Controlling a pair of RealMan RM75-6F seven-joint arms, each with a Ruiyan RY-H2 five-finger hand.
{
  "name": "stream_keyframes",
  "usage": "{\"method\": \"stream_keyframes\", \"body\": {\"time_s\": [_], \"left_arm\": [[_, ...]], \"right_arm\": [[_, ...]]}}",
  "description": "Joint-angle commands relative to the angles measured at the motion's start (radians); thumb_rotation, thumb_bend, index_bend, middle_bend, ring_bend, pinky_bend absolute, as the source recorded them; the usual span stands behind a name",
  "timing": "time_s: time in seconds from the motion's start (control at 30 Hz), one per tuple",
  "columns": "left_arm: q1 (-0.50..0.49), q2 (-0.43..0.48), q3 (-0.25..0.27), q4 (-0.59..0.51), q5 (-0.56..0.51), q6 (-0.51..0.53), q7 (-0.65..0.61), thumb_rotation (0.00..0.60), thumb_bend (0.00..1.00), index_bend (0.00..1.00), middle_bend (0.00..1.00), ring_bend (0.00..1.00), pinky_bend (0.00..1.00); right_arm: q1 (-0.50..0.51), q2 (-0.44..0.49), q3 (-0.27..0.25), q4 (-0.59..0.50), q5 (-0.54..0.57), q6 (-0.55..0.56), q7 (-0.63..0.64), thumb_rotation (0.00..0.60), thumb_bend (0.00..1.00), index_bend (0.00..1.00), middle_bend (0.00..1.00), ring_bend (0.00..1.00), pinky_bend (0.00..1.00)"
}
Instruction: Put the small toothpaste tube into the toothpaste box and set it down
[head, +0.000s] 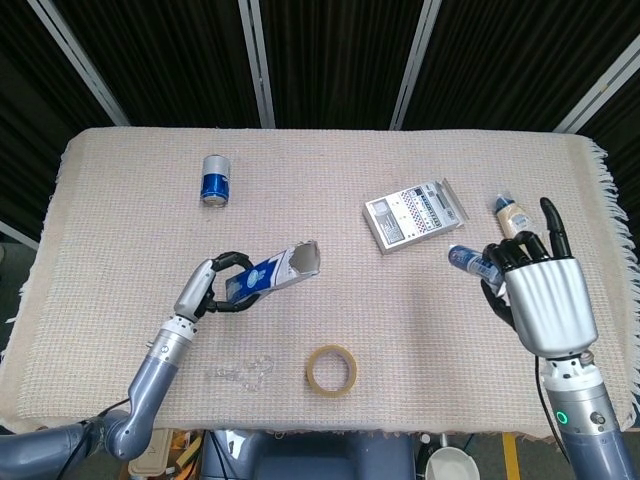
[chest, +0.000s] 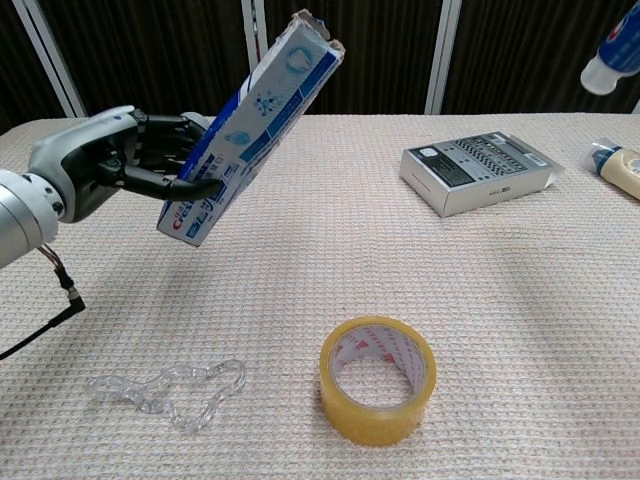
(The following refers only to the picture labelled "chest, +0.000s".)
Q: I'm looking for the silver printed cardboard box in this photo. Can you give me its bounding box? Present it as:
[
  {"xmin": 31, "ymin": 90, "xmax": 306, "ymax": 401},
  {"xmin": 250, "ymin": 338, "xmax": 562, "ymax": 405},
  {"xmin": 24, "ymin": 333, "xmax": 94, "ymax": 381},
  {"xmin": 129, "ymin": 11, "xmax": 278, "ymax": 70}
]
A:
[{"xmin": 398, "ymin": 130, "xmax": 566, "ymax": 218}]

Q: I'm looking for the yellowish clear tape roll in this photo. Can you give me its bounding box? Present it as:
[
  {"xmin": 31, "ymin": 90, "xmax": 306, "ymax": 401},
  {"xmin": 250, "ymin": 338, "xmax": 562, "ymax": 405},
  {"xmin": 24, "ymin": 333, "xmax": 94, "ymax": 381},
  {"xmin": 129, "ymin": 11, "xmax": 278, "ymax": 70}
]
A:
[{"xmin": 319, "ymin": 315, "xmax": 438, "ymax": 447}]

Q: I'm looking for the white partition post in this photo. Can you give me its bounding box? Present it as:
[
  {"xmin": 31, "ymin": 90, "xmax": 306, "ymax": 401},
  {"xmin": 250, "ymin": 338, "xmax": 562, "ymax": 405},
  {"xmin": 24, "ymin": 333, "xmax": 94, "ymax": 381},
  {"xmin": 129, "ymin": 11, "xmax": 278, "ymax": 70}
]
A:
[
  {"xmin": 10, "ymin": 0, "xmax": 87, "ymax": 119},
  {"xmin": 424, "ymin": 0, "xmax": 462, "ymax": 115},
  {"xmin": 241, "ymin": 0, "xmax": 275, "ymax": 115}
]

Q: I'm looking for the blue white toothpaste tube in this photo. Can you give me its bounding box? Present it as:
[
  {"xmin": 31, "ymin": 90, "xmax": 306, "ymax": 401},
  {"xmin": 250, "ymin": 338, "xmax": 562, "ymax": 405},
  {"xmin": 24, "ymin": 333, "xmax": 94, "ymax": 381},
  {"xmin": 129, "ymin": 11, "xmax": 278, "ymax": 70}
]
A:
[{"xmin": 579, "ymin": 0, "xmax": 640, "ymax": 96}]

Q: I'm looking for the beige bottle with blue cap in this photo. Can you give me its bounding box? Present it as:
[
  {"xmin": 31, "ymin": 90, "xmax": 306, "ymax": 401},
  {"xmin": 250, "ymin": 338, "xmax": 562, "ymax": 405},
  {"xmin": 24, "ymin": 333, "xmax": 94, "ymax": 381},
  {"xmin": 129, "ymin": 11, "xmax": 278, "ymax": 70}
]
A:
[{"xmin": 582, "ymin": 137, "xmax": 640, "ymax": 202}]

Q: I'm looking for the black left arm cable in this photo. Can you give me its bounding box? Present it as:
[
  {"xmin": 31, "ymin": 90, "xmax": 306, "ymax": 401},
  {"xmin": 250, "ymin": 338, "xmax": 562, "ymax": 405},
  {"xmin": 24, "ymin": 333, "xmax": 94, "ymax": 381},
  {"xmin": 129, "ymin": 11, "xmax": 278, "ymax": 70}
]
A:
[{"xmin": 0, "ymin": 244, "xmax": 86, "ymax": 361}]

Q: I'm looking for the beige woven tablecloth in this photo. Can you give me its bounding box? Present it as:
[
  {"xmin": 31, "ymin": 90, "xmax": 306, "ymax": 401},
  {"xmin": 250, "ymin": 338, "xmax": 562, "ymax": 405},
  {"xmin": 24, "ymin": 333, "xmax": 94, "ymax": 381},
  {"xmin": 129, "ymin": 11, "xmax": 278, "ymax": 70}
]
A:
[{"xmin": 0, "ymin": 112, "xmax": 640, "ymax": 480}]

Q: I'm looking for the blue white toothpaste box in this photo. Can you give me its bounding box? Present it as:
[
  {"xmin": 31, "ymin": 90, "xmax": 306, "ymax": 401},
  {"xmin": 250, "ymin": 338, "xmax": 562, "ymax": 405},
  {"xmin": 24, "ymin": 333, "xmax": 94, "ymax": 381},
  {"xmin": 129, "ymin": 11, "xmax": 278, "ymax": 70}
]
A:
[{"xmin": 156, "ymin": 9, "xmax": 347, "ymax": 248}]

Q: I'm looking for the clear plastic chain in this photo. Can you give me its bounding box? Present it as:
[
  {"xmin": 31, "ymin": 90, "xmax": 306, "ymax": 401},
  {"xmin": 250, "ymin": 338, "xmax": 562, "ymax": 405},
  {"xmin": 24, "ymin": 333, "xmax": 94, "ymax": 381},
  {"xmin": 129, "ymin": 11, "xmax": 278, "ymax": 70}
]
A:
[{"xmin": 85, "ymin": 358, "xmax": 248, "ymax": 434}]

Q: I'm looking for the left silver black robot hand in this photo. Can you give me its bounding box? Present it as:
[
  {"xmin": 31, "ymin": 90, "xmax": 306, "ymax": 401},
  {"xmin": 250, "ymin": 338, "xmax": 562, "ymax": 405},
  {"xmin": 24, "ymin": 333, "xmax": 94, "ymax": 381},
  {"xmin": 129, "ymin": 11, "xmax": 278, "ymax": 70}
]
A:
[{"xmin": 27, "ymin": 104, "xmax": 224, "ymax": 224}]

